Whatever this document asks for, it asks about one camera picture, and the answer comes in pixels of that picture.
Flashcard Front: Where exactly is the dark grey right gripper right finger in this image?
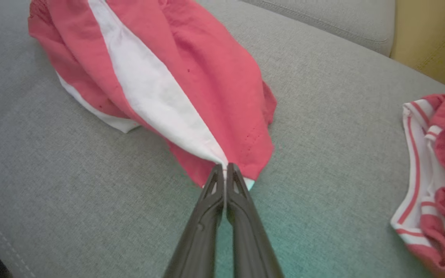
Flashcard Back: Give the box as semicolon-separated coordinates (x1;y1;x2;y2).
226;163;285;278

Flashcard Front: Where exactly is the red garment with white band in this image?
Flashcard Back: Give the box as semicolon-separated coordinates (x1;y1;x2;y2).
28;0;278;191

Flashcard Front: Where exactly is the grey fabric sofa seat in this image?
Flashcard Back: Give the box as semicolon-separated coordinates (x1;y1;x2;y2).
0;0;445;278

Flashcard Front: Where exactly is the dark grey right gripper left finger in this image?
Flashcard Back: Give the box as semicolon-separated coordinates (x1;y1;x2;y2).
163;164;225;278

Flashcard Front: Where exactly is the yellow fabric cushion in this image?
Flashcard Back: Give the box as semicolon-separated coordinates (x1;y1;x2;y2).
391;0;445;96

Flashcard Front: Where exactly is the grey sofa back cushion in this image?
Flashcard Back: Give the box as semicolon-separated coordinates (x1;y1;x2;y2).
242;0;397;57

